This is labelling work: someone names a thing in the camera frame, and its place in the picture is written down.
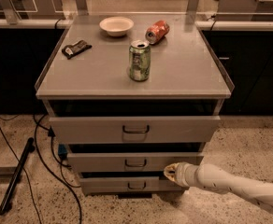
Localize white bowl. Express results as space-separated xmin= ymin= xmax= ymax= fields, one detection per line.
xmin=99 ymin=17 xmax=134 ymax=37

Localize dark snack packet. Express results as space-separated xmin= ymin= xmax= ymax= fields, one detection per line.
xmin=62 ymin=40 xmax=92 ymax=60

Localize grey drawer cabinet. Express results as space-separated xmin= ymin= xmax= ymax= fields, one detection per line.
xmin=34 ymin=13 xmax=236 ymax=198

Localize grey drawer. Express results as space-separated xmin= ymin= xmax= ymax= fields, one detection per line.
xmin=50 ymin=116 xmax=220 ymax=144
xmin=80 ymin=176 xmax=184 ymax=195
xmin=67 ymin=152 xmax=203 ymax=173

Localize black cable bundle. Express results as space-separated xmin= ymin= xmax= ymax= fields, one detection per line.
xmin=33 ymin=114 xmax=83 ymax=224

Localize black floor cable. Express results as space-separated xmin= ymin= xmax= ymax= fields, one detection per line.
xmin=0 ymin=114 xmax=44 ymax=224

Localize white horizontal rail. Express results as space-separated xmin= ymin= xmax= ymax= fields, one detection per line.
xmin=0 ymin=20 xmax=273 ymax=31

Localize grey bottom drawer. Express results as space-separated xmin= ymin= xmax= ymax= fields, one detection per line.
xmin=80 ymin=176 xmax=184 ymax=195

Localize grey top drawer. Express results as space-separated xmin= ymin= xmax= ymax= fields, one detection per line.
xmin=50 ymin=116 xmax=220 ymax=144

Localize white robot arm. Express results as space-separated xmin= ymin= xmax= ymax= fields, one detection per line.
xmin=164 ymin=162 xmax=273 ymax=215

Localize green soda can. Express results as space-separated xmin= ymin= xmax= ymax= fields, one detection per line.
xmin=129 ymin=40 xmax=151 ymax=81

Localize black bar on floor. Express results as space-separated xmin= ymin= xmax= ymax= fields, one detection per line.
xmin=0 ymin=137 xmax=35 ymax=216

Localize orange soda can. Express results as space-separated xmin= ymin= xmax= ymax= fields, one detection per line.
xmin=145 ymin=21 xmax=170 ymax=45

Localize blue box under cabinet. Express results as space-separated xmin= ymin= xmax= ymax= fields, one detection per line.
xmin=58 ymin=144 xmax=67 ymax=160

